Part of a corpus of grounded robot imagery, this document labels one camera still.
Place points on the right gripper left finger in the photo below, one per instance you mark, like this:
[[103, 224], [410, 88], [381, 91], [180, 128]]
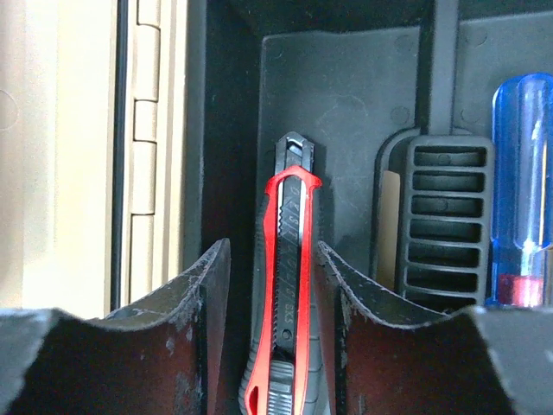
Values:
[[158, 355]]

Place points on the blue and red screwdriver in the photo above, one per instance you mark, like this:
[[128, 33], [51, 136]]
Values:
[[521, 233]]

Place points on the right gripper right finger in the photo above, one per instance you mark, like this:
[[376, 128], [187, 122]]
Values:
[[384, 354]]

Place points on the tan plastic tool box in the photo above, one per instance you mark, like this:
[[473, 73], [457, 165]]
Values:
[[93, 105]]

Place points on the red and black utility knife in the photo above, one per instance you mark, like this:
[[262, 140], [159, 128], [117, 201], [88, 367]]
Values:
[[284, 371]]

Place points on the black tool box tray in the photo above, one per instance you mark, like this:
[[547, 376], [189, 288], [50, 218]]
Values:
[[397, 98]]

